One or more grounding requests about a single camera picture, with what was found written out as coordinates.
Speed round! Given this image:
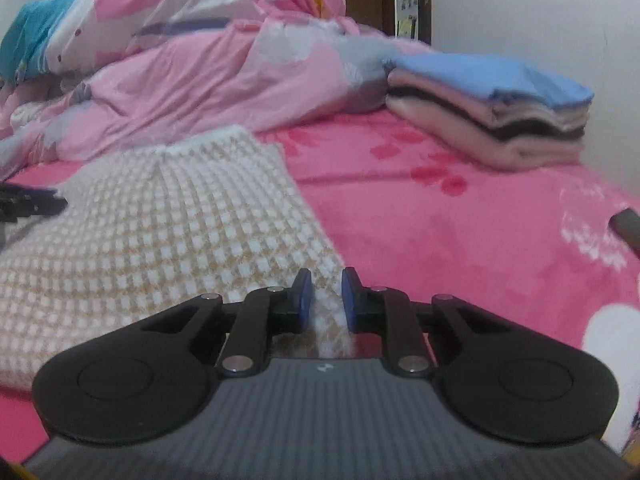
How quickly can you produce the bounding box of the stack of folded clothes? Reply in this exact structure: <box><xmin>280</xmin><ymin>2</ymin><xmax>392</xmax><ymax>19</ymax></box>
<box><xmin>382</xmin><ymin>51</ymin><xmax>596</xmax><ymax>111</ymax></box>

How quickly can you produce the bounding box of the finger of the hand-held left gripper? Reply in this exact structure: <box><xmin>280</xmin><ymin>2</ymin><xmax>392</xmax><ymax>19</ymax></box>
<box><xmin>0</xmin><ymin>182</ymin><xmax>69</xmax><ymax>223</ymax></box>

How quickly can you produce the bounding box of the beige checked coat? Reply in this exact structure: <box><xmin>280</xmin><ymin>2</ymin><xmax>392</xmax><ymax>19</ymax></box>
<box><xmin>0</xmin><ymin>125</ymin><xmax>361</xmax><ymax>396</ymax></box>

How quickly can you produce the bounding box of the teal pillow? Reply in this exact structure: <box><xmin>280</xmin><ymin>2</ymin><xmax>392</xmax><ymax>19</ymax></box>
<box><xmin>0</xmin><ymin>0</ymin><xmax>81</xmax><ymax>83</ymax></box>

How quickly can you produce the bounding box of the dark object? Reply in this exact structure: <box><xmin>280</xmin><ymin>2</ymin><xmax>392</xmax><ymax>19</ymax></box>
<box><xmin>611</xmin><ymin>207</ymin><xmax>640</xmax><ymax>251</ymax></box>

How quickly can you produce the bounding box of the black folded garment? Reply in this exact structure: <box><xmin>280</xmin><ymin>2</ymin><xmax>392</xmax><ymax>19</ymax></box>
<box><xmin>389</xmin><ymin>87</ymin><xmax>586</xmax><ymax>145</ymax></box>

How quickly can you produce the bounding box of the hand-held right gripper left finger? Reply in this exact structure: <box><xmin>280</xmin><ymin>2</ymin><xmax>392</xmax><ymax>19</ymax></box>
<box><xmin>140</xmin><ymin>268</ymin><xmax>313</xmax><ymax>377</ymax></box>

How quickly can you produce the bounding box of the pink floral duvet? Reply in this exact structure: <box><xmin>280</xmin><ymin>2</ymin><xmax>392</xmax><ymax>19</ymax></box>
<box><xmin>0</xmin><ymin>0</ymin><xmax>436</xmax><ymax>181</ymax></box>

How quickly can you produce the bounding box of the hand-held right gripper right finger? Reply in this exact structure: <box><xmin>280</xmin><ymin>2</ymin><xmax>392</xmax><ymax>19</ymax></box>
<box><xmin>341</xmin><ymin>267</ymin><xmax>513</xmax><ymax>377</ymax></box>

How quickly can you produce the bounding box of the pale pink folded garment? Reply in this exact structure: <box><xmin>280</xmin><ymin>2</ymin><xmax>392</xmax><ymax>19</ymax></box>
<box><xmin>384</xmin><ymin>96</ymin><xmax>587</xmax><ymax>171</ymax></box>

